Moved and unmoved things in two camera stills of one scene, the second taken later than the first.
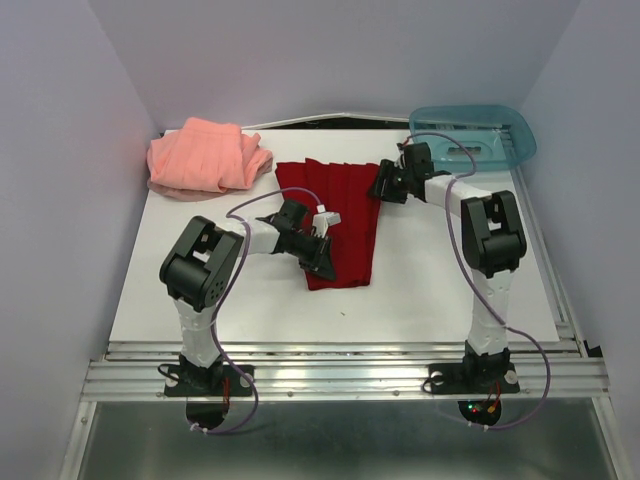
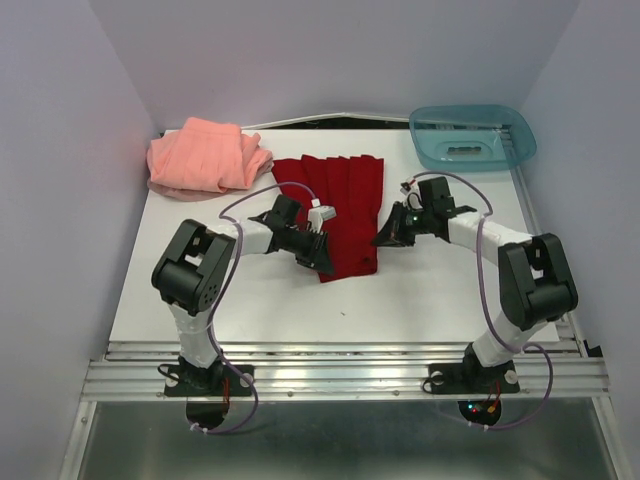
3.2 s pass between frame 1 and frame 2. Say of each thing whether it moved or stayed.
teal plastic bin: stayed
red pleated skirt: moved
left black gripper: stayed
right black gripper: moved
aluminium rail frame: stayed
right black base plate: stayed
